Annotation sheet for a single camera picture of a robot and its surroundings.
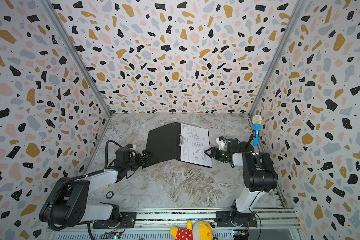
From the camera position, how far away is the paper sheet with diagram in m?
0.93

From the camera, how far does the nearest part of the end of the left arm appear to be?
0.69m

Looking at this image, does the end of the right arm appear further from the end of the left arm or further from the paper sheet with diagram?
the end of the left arm

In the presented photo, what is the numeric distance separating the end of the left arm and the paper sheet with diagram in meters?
0.23
